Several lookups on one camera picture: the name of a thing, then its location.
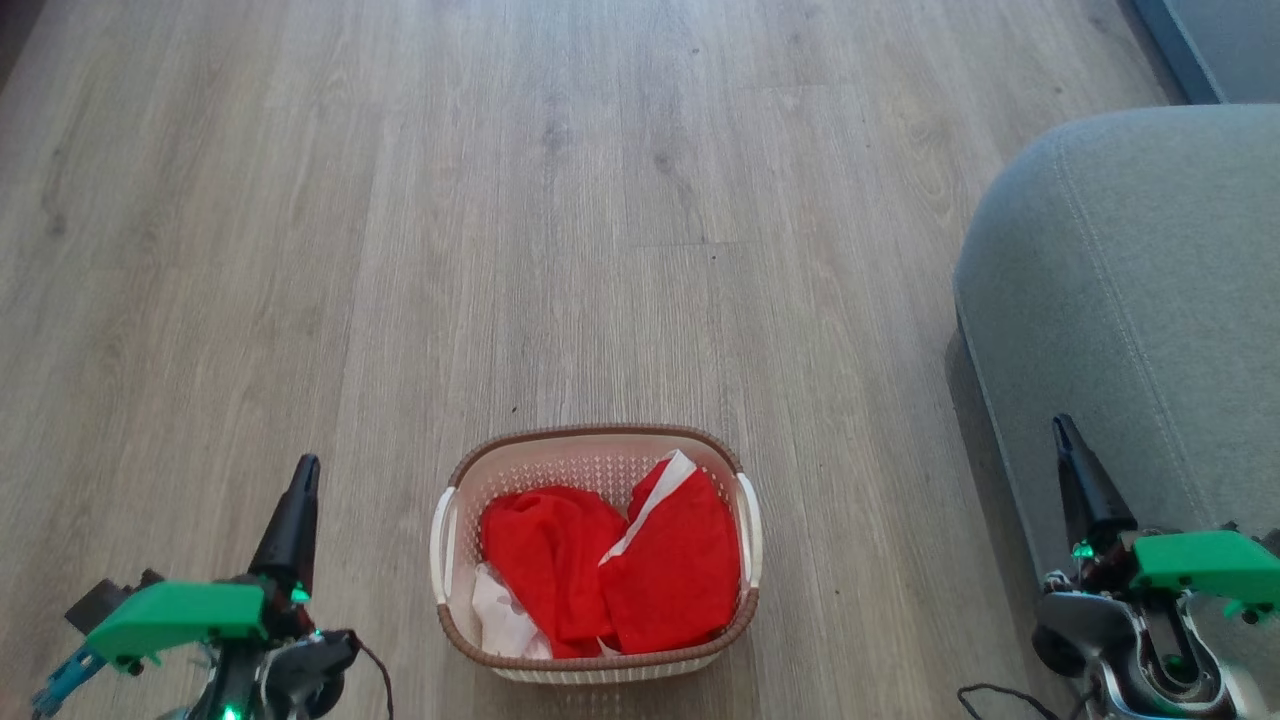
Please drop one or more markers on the plain red garment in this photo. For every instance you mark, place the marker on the plain red garment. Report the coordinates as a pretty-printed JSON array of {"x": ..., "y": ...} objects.
[{"x": 545, "y": 560}]

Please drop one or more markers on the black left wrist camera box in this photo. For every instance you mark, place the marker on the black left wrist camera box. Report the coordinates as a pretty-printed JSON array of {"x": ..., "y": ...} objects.
[{"x": 105, "y": 600}]

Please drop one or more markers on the beige plastic laundry basket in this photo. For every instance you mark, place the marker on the beige plastic laundry basket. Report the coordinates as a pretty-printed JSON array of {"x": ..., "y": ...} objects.
[{"x": 590, "y": 470}]

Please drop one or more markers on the grey fabric sofa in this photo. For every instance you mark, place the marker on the grey fabric sofa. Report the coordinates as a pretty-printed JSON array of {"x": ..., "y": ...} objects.
[{"x": 1130, "y": 300}]

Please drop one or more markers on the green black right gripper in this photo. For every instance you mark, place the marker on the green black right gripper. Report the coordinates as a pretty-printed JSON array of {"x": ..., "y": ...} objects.
[{"x": 1205, "y": 562}]

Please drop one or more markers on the red garment with white stripe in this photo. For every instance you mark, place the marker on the red garment with white stripe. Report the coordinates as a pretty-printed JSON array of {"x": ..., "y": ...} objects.
[{"x": 675, "y": 570}]

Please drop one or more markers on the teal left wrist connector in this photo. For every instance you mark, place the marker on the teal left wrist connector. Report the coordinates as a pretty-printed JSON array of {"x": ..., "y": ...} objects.
[{"x": 65, "y": 685}]

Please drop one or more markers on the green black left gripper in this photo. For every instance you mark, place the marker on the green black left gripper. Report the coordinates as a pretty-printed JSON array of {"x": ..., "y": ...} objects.
[{"x": 180, "y": 612}]

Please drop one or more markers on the blue grey furniture piece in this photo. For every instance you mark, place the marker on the blue grey furniture piece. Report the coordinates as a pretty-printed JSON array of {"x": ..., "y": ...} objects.
[{"x": 1215, "y": 45}]

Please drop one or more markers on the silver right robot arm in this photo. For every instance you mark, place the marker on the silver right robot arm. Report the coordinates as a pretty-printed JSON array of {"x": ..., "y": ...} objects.
[{"x": 1110, "y": 640}]

